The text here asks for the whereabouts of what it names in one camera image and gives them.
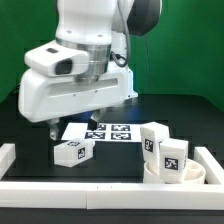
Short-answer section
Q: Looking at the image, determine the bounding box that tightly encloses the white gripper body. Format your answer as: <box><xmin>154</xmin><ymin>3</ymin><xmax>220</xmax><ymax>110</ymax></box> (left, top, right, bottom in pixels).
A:
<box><xmin>18</xmin><ymin>69</ymin><xmax>133</xmax><ymax>122</ymax></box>

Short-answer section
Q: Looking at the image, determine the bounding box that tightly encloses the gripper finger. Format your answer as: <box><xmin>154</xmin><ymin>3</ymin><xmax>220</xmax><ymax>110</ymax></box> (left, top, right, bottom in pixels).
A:
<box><xmin>47</xmin><ymin>118</ymin><xmax>59</xmax><ymax>140</ymax></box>
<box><xmin>88</xmin><ymin>108</ymin><xmax>106</xmax><ymax>131</ymax></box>

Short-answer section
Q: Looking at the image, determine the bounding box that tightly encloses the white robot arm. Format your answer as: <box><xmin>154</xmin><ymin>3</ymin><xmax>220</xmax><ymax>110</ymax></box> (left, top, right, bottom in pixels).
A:
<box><xmin>18</xmin><ymin>0</ymin><xmax>162</xmax><ymax>139</ymax></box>

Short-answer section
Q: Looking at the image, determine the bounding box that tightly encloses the white marker sheet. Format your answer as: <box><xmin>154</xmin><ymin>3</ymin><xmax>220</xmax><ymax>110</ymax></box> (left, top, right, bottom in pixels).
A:
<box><xmin>62</xmin><ymin>123</ymin><xmax>141</xmax><ymax>142</ymax></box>

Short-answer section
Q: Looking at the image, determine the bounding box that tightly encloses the white U-shaped fence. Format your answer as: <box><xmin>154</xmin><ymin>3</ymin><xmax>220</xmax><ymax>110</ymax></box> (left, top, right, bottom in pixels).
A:
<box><xmin>0</xmin><ymin>144</ymin><xmax>224</xmax><ymax>210</ymax></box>

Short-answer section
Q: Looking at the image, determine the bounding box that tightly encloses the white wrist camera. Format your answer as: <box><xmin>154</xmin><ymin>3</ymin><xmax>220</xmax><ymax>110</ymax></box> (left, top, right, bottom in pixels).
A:
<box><xmin>25</xmin><ymin>42</ymin><xmax>89</xmax><ymax>77</ymax></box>

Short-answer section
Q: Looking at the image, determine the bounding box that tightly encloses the grey arm hose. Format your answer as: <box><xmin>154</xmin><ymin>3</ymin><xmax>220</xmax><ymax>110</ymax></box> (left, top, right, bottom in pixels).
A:
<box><xmin>111</xmin><ymin>0</ymin><xmax>131</xmax><ymax>68</ymax></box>

